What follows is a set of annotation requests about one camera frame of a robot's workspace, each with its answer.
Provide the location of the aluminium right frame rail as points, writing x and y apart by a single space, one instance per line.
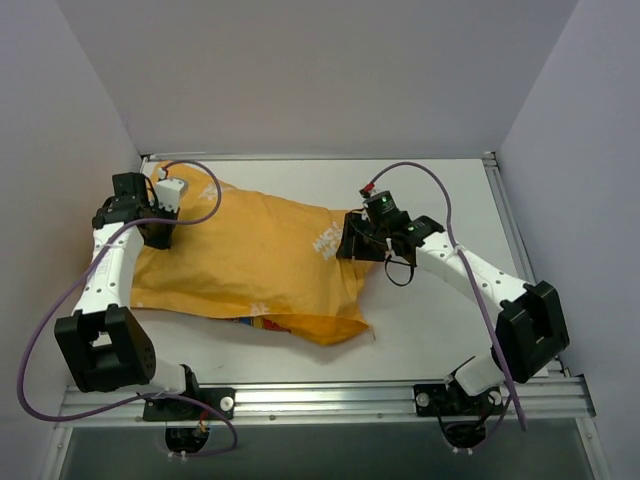
520 240

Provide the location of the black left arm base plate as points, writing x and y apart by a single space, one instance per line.
205 403

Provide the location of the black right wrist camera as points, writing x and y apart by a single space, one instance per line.
383 212

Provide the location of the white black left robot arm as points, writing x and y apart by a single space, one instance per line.
105 347

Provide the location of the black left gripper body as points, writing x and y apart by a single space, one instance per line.
157 232

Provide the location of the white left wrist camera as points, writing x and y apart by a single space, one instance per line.
169 192

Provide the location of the aluminium front frame rail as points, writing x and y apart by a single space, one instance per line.
542 398

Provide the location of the aluminium frame rail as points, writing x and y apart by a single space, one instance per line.
520 240
542 398

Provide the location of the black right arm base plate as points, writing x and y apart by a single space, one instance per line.
450 400

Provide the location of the yellow Mickey Mouse pillowcase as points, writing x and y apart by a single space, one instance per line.
258 259

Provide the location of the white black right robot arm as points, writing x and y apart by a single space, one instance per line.
479 281

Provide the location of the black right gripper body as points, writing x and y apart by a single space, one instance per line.
351 240

